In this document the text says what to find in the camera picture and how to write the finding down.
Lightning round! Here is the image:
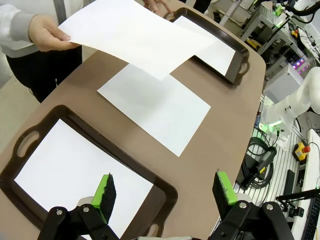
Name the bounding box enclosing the black enabling pendant yellow label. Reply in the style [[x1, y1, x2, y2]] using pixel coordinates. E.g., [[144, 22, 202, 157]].
[[246, 147, 277, 187]]

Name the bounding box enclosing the person's left hand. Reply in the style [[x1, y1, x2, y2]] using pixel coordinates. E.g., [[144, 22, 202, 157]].
[[142, 0, 173, 15]]

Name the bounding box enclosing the person's right hand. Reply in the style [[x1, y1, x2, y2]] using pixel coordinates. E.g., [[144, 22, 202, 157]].
[[28, 15, 83, 53]]

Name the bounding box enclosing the black cable coil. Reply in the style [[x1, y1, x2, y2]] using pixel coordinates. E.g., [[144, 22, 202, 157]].
[[241, 136, 278, 190]]

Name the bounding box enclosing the person's right forearm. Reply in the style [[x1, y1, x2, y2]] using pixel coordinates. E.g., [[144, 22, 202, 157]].
[[0, 3, 35, 51]]

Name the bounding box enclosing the black flat adapter block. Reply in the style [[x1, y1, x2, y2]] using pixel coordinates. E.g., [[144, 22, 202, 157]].
[[284, 169, 296, 195]]

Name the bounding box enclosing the yellow emergency stop box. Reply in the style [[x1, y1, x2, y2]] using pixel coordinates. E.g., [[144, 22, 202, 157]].
[[292, 142, 312, 163]]

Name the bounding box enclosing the white A4 paper sheet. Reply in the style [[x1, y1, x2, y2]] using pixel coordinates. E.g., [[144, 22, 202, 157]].
[[14, 118, 155, 240], [172, 15, 237, 77], [96, 62, 212, 158], [57, 0, 218, 81]]

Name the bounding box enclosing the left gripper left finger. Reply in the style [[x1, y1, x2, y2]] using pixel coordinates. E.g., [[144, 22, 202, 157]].
[[37, 173, 120, 240]]

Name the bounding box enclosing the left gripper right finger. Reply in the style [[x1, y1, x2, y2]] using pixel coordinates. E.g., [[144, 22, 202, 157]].
[[209, 171, 295, 240]]

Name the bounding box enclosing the black computer keyboard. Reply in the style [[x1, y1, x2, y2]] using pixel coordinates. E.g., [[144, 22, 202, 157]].
[[308, 197, 320, 240]]

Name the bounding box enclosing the computer case with lit fans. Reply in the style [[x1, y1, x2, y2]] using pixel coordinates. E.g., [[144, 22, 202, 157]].
[[264, 57, 317, 103]]

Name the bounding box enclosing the black metal rod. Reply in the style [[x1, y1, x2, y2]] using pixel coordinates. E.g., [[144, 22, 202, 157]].
[[274, 188, 320, 203]]

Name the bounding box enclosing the person in grey sweatshirt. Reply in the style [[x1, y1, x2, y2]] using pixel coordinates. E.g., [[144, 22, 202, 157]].
[[0, 0, 83, 104]]

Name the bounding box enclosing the brown plastic serving tray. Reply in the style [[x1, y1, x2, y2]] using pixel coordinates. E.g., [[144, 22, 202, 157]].
[[0, 104, 179, 240], [163, 7, 251, 86]]

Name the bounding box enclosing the slotted aluminium base plate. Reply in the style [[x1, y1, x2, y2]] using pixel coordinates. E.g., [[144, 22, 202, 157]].
[[212, 94, 320, 240]]

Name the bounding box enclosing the aluminium frame workbench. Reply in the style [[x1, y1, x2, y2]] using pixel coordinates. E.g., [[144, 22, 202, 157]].
[[239, 3, 320, 106]]

